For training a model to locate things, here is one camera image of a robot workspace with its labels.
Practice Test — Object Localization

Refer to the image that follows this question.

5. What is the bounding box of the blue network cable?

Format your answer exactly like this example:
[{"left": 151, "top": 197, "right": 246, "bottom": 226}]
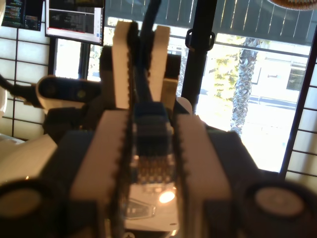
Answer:
[{"left": 130, "top": 0, "right": 178, "bottom": 186}]

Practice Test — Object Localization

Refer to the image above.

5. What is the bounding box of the black pole with clamp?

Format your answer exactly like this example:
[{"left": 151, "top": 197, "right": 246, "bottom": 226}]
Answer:
[{"left": 180, "top": 0, "right": 218, "bottom": 112}]

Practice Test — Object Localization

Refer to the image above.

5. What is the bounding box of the computer monitor white window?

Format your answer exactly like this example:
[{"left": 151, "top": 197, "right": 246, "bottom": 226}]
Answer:
[{"left": 45, "top": 0, "right": 105, "bottom": 47}]

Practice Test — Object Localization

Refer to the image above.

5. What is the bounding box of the palm tree trunk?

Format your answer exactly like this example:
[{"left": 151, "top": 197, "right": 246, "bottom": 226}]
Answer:
[{"left": 230, "top": 37, "right": 261, "bottom": 136}]

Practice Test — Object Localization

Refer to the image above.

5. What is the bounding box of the paper sliding screen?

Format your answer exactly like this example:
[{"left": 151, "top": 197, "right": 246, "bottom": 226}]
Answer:
[
  {"left": 279, "top": 24, "right": 317, "bottom": 179},
  {"left": 0, "top": 24, "right": 57, "bottom": 139}
]

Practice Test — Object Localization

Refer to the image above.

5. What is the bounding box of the computer monitor dark screen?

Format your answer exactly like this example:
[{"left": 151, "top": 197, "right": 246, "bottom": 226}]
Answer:
[{"left": 0, "top": 0, "right": 45, "bottom": 32}]

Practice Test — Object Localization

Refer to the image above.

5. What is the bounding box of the orange hanging lamp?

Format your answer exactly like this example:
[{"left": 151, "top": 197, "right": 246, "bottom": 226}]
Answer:
[{"left": 268, "top": 0, "right": 317, "bottom": 12}]

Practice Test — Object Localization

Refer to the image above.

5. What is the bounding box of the gripper camera bar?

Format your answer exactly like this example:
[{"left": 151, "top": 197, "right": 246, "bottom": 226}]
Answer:
[{"left": 35, "top": 75, "right": 103, "bottom": 110}]

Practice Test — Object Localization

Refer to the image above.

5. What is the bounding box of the black camera cable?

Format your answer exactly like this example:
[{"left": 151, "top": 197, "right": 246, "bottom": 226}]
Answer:
[{"left": 0, "top": 73, "right": 40, "bottom": 106}]

